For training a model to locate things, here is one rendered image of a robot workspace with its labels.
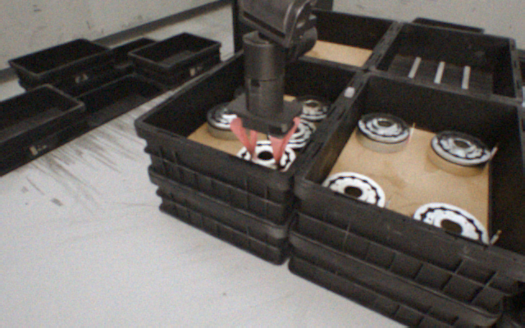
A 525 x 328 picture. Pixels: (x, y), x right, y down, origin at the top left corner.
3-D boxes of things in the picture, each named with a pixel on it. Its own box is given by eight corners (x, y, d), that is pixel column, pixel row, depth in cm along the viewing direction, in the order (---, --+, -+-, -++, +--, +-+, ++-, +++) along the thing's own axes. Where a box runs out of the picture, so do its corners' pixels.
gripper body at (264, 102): (247, 100, 56) (245, 57, 51) (303, 115, 52) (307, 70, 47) (225, 118, 51) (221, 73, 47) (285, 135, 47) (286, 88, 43)
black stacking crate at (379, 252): (497, 325, 42) (547, 277, 35) (286, 236, 53) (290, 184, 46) (495, 154, 69) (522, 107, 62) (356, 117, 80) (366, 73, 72)
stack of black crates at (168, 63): (180, 145, 181) (166, 67, 153) (144, 127, 195) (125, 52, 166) (228, 114, 206) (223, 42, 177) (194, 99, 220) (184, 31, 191)
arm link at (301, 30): (241, -28, 39) (300, 3, 37) (293, -40, 46) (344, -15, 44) (227, 60, 48) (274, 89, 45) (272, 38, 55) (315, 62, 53)
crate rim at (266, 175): (288, 193, 47) (289, 181, 45) (131, 134, 58) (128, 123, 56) (363, 80, 74) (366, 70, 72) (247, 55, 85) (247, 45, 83)
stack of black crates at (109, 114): (116, 187, 156) (94, 127, 135) (82, 162, 170) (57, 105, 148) (180, 145, 181) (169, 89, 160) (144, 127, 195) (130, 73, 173)
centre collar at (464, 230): (469, 248, 45) (471, 245, 45) (431, 236, 46) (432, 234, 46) (467, 222, 48) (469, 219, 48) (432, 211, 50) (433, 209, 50)
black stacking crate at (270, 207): (284, 235, 53) (288, 184, 46) (144, 175, 64) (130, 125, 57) (354, 117, 80) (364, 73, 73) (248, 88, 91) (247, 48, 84)
